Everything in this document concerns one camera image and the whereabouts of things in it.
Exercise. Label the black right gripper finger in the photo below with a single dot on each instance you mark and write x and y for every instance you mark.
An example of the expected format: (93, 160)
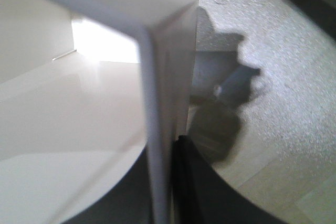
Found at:
(203, 196)

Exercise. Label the white plastic trash bin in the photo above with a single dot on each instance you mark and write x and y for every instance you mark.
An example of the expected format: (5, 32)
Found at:
(93, 95)

